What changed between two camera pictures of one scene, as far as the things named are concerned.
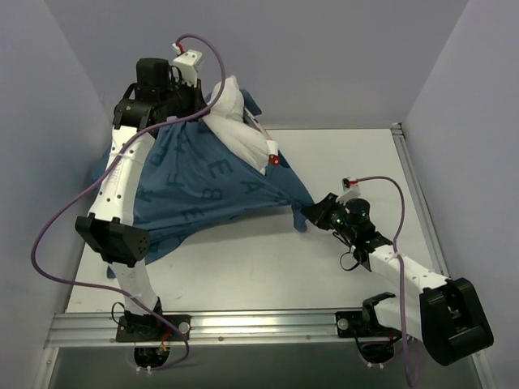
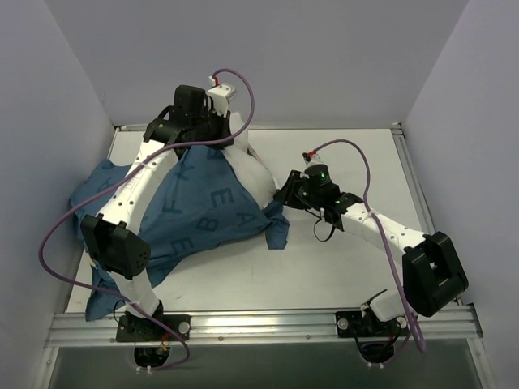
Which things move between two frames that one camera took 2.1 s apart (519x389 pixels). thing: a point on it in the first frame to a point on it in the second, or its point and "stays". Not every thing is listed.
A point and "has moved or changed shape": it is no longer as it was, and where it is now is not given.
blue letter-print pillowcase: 191,173 has moved or changed shape
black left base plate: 152,328 stays
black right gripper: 324,209 to 292,190
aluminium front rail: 314,327 stays
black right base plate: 358,324 stays
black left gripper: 195,102 to 221,132
